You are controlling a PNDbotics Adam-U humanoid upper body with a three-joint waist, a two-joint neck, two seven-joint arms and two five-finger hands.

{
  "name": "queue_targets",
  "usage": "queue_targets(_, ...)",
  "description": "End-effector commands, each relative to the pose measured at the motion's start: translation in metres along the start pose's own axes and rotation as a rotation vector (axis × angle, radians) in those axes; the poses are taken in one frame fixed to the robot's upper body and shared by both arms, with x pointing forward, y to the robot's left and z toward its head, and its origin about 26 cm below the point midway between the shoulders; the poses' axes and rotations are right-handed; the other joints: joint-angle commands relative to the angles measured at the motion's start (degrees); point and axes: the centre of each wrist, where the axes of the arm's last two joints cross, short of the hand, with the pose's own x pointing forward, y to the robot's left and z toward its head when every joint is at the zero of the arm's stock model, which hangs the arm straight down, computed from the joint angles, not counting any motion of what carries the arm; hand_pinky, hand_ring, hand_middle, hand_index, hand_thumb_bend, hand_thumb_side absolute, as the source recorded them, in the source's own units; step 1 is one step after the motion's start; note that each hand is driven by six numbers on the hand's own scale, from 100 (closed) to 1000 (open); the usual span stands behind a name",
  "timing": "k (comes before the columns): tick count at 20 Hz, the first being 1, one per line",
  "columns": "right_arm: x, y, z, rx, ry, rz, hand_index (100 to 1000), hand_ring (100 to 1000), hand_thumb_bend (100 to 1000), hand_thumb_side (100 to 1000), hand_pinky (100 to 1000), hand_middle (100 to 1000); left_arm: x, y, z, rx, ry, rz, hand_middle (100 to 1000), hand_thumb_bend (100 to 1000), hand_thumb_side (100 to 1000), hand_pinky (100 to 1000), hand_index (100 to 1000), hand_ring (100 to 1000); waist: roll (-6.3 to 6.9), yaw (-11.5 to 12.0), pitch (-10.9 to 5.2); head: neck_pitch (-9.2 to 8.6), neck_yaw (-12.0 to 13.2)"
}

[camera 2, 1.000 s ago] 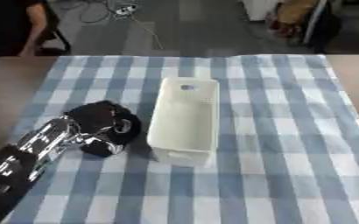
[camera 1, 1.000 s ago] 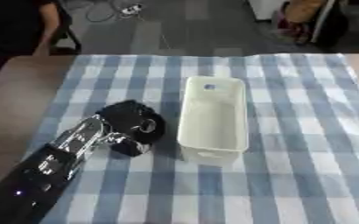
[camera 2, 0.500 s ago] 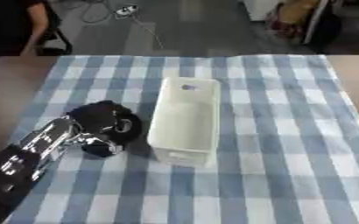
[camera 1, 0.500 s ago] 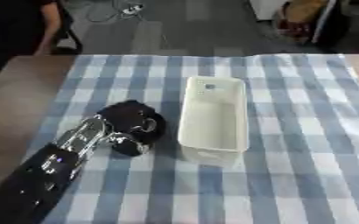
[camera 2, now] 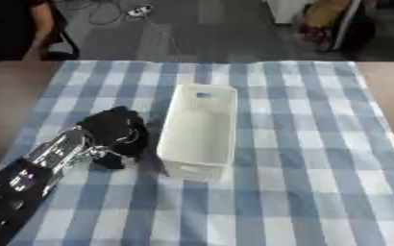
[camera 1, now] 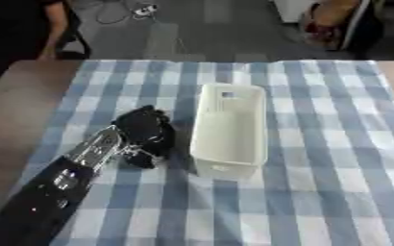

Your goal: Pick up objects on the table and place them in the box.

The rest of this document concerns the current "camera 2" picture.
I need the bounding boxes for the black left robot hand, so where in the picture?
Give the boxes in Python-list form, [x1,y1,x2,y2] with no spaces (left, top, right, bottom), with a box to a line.
[76,106,152,170]

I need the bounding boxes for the white plastic box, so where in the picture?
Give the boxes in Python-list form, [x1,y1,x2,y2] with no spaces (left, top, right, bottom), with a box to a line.
[155,83,239,183]

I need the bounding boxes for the black chair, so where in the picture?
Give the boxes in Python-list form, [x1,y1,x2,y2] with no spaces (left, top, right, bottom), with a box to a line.
[38,3,83,62]

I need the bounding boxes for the white power strip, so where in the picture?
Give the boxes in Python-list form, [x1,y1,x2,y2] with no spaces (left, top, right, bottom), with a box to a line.
[126,5,156,17]

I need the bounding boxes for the person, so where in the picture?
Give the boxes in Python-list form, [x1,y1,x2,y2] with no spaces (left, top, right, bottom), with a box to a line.
[0,0,58,73]

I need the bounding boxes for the white cabinet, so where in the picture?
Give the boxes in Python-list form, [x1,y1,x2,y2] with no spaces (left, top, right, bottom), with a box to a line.
[264,0,315,25]

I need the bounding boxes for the tan and red bag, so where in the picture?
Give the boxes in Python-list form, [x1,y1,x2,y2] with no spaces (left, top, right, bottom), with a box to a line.
[292,0,378,54]

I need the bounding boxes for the white cable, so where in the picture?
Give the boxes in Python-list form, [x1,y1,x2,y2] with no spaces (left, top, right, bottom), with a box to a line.
[143,13,187,56]

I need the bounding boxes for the black cable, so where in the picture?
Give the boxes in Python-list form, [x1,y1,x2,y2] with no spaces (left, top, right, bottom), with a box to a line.
[63,0,147,26]

